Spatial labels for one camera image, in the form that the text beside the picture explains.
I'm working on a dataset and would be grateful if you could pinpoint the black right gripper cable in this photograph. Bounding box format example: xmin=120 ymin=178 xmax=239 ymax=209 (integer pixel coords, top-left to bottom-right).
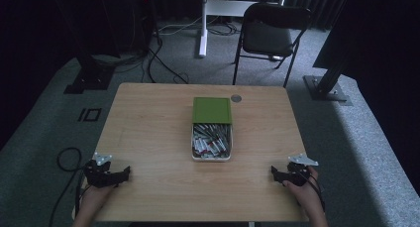
xmin=305 ymin=171 xmax=327 ymax=212

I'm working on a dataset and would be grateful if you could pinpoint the black floor cable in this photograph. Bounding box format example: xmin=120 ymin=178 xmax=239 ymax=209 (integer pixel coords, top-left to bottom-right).
xmin=142 ymin=35 xmax=190 ymax=85

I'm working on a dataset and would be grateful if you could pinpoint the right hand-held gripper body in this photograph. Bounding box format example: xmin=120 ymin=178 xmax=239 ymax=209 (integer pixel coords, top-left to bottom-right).
xmin=284 ymin=153 xmax=320 ymax=187

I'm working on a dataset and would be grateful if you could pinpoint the green box lid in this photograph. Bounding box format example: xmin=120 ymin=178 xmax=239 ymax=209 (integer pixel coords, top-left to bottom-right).
xmin=191 ymin=96 xmax=234 ymax=125

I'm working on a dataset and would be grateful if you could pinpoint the person's right hand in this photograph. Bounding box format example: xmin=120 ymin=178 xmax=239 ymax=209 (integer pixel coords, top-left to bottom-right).
xmin=281 ymin=166 xmax=327 ymax=219

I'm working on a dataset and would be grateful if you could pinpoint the pile of pens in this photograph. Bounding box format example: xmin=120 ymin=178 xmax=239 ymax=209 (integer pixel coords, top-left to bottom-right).
xmin=193 ymin=123 xmax=232 ymax=160

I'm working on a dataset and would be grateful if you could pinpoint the white floor cable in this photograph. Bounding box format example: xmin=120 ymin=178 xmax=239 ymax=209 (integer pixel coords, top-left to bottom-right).
xmin=157 ymin=15 xmax=204 ymax=37

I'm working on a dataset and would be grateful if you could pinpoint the black folding chair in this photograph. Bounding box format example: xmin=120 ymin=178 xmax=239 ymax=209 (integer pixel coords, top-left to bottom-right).
xmin=232 ymin=1 xmax=313 ymax=88

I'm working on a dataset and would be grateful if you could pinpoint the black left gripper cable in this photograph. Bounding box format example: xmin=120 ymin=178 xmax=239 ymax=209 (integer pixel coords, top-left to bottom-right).
xmin=49 ymin=147 xmax=87 ymax=227

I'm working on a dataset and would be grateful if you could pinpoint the white open box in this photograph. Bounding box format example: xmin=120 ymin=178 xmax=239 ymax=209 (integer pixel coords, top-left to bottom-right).
xmin=190 ymin=122 xmax=234 ymax=163

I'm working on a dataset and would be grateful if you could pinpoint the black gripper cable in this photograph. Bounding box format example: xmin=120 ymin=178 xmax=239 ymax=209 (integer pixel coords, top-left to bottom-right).
xmin=49 ymin=147 xmax=87 ymax=227
xmin=305 ymin=171 xmax=327 ymax=212

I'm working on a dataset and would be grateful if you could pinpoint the person's left hand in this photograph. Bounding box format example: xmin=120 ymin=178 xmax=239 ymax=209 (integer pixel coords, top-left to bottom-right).
xmin=76 ymin=182 xmax=117 ymax=222

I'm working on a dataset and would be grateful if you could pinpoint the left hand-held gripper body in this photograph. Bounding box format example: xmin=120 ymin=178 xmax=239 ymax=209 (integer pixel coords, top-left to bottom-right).
xmin=83 ymin=152 xmax=122 ymax=188

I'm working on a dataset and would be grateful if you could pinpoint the black metal stand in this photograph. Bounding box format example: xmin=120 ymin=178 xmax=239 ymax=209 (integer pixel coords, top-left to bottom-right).
xmin=63 ymin=50 xmax=116 ymax=95
xmin=302 ymin=59 xmax=354 ymax=107

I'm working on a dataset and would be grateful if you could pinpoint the white desk frame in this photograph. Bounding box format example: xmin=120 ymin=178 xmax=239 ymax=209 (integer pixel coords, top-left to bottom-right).
xmin=197 ymin=0 xmax=289 ymax=58

